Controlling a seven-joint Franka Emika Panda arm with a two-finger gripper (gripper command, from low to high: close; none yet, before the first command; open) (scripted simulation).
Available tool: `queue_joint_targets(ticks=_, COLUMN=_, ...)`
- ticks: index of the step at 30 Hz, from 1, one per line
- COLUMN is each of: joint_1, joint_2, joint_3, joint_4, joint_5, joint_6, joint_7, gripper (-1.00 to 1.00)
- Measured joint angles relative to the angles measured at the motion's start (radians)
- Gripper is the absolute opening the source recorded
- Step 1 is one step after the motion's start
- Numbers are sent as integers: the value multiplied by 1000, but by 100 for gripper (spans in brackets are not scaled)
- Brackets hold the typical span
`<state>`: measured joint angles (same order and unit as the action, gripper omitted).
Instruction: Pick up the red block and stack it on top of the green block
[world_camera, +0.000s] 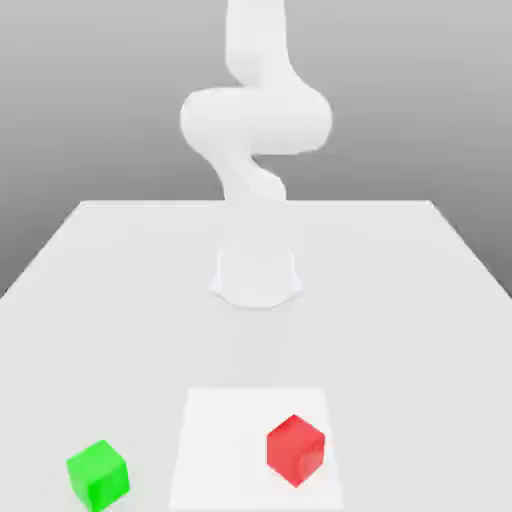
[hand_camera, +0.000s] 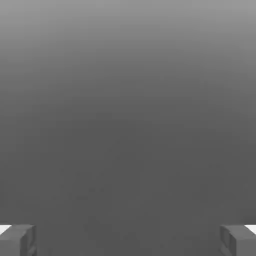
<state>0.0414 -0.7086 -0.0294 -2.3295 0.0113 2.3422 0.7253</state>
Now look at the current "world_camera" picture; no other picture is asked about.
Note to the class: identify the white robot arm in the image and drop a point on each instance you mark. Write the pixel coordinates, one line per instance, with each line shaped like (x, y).
(256, 120)

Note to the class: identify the small red cube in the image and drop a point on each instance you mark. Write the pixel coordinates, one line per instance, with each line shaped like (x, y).
(294, 450)

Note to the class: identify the small green cube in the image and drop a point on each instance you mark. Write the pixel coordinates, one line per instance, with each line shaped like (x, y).
(98, 476)

